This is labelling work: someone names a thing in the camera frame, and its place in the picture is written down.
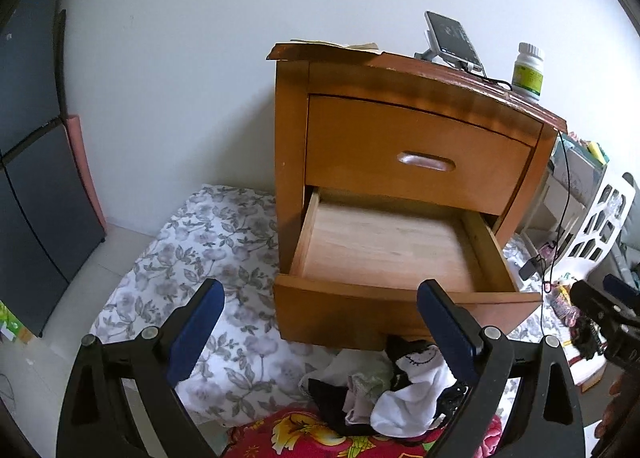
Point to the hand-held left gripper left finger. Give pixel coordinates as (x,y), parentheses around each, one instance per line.
(195,333)

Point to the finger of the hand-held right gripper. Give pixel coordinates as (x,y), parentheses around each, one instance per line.
(587,295)
(620,287)

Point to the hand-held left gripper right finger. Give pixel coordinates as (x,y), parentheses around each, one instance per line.
(445,333)

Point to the black garment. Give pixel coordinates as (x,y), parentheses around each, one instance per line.
(452,403)

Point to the white cartoon print garment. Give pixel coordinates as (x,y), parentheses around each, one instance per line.
(410,403)

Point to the light green lace garment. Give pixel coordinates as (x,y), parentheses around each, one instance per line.
(367,383)

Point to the cream garment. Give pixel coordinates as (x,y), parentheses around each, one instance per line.
(330,365)

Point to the person's right hand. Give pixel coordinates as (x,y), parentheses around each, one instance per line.
(616,385)

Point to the colourful trinket pile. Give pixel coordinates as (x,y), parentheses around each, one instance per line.
(565,305)

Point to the black charger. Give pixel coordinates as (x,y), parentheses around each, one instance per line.
(528,269)

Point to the grey floral bedding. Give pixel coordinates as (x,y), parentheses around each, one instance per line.
(210,238)

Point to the white cutout rack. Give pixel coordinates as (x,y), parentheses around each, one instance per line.
(625,183)

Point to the yellow sponge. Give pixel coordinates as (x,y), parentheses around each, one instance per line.
(596,152)

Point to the red floral blanket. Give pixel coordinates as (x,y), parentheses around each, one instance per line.
(300,438)

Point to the green carton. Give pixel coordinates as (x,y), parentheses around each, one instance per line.
(10,325)

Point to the wooden nightstand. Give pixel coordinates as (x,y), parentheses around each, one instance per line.
(290,163)

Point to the pink board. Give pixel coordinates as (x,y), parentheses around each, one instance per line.
(82,163)

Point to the dark blue cabinet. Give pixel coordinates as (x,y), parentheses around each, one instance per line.
(35,198)

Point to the white pill bottle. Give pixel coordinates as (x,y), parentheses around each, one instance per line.
(527,78)

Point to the smartphone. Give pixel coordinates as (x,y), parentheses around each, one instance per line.
(450,38)

